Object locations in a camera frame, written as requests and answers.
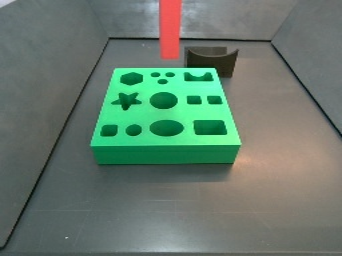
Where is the red rectangular peg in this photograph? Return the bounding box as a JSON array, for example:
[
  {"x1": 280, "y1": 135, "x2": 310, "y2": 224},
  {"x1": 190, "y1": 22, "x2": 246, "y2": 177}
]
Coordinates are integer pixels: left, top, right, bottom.
[{"x1": 159, "y1": 0, "x2": 182, "y2": 59}]

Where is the green shape-sorter block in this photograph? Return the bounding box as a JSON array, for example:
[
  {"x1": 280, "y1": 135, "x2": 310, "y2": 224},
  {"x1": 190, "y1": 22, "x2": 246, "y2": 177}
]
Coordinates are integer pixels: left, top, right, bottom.
[{"x1": 91, "y1": 68, "x2": 242, "y2": 165}]

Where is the dark curved block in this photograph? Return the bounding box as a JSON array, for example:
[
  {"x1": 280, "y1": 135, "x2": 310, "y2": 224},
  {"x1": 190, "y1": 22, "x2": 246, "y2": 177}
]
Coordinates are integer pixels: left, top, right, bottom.
[{"x1": 185, "y1": 46, "x2": 240, "y2": 78}]

